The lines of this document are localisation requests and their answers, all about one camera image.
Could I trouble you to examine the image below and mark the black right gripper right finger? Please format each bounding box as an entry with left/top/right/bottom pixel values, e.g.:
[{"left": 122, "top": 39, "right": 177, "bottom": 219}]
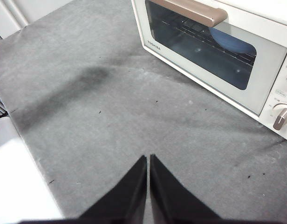
[{"left": 149, "top": 154, "right": 221, "bottom": 220}]

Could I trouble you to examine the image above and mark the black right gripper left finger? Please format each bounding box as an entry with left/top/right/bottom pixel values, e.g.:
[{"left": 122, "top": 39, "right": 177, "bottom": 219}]
[{"left": 78, "top": 155, "right": 148, "bottom": 220}]

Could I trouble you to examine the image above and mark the oven door with beige handle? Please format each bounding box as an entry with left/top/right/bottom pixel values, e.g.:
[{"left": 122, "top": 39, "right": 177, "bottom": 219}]
[{"left": 134, "top": 0, "right": 287, "bottom": 116}]

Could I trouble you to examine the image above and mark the blue bowl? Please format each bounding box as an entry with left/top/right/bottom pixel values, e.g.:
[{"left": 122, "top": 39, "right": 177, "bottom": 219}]
[{"left": 210, "top": 27, "right": 253, "bottom": 54}]

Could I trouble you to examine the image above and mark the beige lower oven knob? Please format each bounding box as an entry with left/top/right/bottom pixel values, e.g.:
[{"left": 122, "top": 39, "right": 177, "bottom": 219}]
[{"left": 273, "top": 107, "right": 287, "bottom": 131}]

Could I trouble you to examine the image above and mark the white Toshiba toaster oven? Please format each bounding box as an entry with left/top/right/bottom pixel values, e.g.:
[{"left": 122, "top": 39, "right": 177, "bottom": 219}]
[{"left": 130, "top": 0, "right": 287, "bottom": 136}]

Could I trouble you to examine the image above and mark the wire oven rack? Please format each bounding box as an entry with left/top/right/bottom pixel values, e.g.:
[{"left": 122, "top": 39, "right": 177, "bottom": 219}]
[{"left": 161, "top": 18, "right": 257, "bottom": 66}]

